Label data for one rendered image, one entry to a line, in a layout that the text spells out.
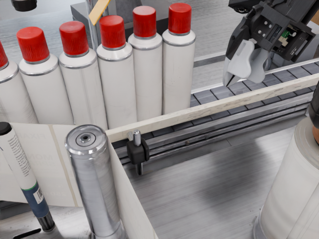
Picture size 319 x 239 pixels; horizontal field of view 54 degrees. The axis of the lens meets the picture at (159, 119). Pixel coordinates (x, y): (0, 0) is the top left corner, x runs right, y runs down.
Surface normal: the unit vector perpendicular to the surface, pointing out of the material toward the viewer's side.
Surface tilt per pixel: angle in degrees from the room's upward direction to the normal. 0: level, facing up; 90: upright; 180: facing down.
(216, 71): 0
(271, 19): 60
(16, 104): 90
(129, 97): 90
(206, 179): 0
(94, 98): 90
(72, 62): 42
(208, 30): 0
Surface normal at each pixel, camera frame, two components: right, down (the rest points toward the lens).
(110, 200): 0.83, 0.38
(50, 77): 0.66, 0.51
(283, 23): -0.80, -0.15
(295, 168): -0.97, 0.18
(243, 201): 0.00, -0.73
